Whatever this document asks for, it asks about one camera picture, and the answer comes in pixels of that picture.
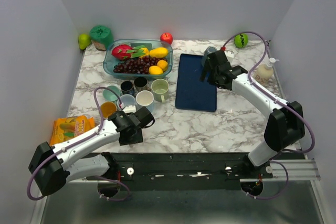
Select dark grey faceted mug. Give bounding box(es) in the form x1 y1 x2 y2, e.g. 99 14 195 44
201 46 217 66

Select pale grey-blue mug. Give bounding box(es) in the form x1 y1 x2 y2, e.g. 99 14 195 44
117 94 136 109

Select light green mug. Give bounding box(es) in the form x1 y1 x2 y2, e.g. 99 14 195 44
151 79 169 103

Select brown striped mug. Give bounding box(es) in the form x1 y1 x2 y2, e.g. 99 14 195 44
134 77 150 92

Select dark blue small mug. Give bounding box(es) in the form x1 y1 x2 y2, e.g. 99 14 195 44
120 81 135 96

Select large blue butterfly mug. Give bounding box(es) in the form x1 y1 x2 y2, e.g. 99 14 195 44
100 102 118 119

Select teal green wide mug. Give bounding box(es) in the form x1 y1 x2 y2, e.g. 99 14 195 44
103 86 121 102

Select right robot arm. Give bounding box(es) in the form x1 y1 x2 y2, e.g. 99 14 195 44
200 50 305 178

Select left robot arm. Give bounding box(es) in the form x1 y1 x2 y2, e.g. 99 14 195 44
27 107 155 200

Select dark blue tray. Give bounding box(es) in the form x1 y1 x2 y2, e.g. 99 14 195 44
175 54 217 112

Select small orange fruit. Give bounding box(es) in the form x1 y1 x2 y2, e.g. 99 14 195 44
156 59 169 72

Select cream soap pump bottle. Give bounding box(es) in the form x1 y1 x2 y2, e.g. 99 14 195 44
254 58 279 84

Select yellow lemon front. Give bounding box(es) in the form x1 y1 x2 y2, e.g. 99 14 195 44
149 66 163 75

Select yellow lemon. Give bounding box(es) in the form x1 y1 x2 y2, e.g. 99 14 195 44
139 47 149 59
149 66 163 75

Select yellow mango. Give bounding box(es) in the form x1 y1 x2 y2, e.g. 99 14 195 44
149 47 169 59

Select red apple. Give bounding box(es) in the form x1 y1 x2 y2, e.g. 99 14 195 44
160 33 173 45

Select purple grape bunch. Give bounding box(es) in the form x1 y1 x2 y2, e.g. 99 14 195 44
113 56 158 74

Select yellow lemon middle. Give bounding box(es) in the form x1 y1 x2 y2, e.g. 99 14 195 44
139 47 149 59

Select teal plastic fruit basket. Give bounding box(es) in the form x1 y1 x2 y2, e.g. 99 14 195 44
103 39 173 80

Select red dragon fruit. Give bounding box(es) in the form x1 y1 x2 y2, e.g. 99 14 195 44
111 44 144 61

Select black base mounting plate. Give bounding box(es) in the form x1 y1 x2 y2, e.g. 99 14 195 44
81 152 273 192

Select orange snack bag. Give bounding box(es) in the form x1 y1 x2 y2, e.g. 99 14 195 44
49 115 95 146

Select green wrapped jar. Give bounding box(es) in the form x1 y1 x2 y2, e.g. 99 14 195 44
90 25 114 51

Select green pear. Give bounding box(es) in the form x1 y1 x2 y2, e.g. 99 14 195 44
78 34 91 50

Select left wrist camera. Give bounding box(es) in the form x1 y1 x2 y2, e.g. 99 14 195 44
120 104 136 114

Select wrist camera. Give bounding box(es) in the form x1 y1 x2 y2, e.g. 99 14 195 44
221 46 234 61
120 104 136 114

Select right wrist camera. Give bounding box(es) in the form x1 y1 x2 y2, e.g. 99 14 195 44
221 46 234 61

